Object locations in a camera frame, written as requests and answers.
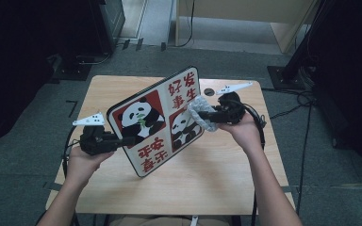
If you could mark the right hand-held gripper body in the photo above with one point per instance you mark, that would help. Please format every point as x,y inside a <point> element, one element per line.
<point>232,109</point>

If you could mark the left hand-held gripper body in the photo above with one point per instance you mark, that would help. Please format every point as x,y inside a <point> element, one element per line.
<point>95,142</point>

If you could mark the grey fluffy cloth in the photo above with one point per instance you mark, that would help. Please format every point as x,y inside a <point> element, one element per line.
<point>198,109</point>

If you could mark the panda picture board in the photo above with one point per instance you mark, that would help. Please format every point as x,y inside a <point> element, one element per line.
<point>151,125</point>

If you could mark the person's left hand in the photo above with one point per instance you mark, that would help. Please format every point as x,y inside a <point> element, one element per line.
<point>81,166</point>

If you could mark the person's right hand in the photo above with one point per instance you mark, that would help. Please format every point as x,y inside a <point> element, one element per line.
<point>248,135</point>

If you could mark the grey floor tape strip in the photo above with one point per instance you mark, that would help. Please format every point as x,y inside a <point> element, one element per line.
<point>52,186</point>
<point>295,189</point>

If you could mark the black metal stand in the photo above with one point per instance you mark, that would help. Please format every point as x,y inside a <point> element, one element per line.
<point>287,78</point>

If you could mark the person's tan trousers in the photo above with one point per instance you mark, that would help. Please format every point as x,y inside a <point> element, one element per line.
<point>157,221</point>

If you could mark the light wooden cabinet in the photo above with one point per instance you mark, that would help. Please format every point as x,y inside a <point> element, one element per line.
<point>248,9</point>

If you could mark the black cabinet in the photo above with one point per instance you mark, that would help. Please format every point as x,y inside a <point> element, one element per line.
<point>106,22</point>

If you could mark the black stand base plate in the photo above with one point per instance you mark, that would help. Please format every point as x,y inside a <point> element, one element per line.
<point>70,70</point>

